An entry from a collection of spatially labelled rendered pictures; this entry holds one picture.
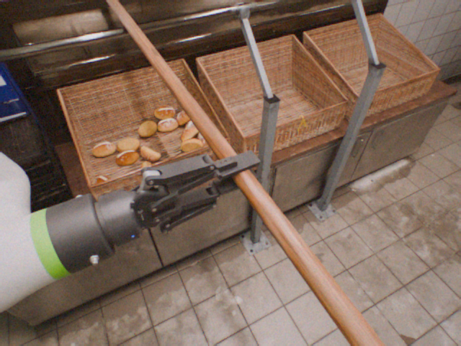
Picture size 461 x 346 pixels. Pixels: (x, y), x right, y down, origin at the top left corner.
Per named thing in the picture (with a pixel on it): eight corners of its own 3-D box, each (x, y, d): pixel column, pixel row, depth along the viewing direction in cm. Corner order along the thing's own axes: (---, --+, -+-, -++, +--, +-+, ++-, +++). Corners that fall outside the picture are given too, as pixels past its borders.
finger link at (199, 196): (153, 218, 42) (153, 223, 43) (223, 197, 47) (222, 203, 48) (145, 198, 45) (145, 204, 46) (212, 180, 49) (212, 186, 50)
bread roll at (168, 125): (176, 122, 149) (175, 113, 144) (180, 130, 144) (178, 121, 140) (156, 126, 146) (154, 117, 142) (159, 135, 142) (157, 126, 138)
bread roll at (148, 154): (148, 146, 134) (143, 157, 135) (138, 143, 128) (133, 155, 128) (165, 154, 131) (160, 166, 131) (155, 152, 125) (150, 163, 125)
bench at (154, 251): (32, 240, 171) (-35, 172, 128) (356, 119, 245) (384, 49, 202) (40, 338, 138) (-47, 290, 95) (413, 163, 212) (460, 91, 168)
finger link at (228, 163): (203, 171, 45) (202, 157, 43) (233, 160, 46) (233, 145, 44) (207, 178, 44) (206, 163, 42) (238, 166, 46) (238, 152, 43)
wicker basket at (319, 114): (197, 107, 159) (193, 57, 138) (286, 80, 176) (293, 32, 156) (242, 166, 130) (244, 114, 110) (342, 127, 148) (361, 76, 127)
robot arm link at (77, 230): (81, 290, 40) (50, 258, 33) (68, 223, 47) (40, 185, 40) (127, 269, 42) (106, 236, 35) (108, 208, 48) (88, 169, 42)
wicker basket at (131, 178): (79, 139, 142) (53, 88, 121) (189, 106, 159) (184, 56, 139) (101, 215, 113) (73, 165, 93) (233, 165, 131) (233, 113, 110)
